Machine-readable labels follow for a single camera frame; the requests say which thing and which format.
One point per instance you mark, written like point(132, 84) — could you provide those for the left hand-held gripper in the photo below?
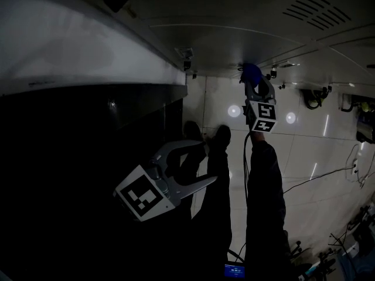
point(146, 195)

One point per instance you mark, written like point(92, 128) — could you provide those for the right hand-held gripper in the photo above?
point(263, 114)

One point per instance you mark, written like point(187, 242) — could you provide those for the blue cloth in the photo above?
point(251, 72)

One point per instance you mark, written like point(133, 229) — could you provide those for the grey vented locker door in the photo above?
point(249, 4)

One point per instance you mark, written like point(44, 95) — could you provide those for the person's right forearm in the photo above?
point(265, 186)

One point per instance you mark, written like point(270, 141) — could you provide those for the black locker lock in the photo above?
point(328, 89)
point(282, 86)
point(273, 73)
point(187, 65)

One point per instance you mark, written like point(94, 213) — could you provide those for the grey locker tag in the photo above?
point(184, 52)

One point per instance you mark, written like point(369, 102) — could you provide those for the person's left leg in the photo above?
point(190, 168)

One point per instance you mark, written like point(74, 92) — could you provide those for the person's leg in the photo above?
point(190, 168)
point(216, 200)

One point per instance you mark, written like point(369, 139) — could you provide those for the person's left shoe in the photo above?
point(192, 130)

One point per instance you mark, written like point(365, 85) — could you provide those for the person's shoe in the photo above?
point(221, 135)
point(192, 130)

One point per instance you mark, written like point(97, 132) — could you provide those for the person's right leg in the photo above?
point(216, 200)

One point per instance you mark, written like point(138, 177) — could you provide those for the person's right shoe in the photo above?
point(221, 135)

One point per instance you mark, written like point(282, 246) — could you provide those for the black yellow-green bag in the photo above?
point(313, 99)

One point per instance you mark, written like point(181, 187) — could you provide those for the black yellow-green device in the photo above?
point(366, 116)

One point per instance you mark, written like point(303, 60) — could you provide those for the small blue screen device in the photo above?
point(234, 271)

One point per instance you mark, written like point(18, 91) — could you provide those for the black tripod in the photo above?
point(326, 262)
point(299, 250)

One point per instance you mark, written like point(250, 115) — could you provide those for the black stand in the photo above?
point(342, 241)

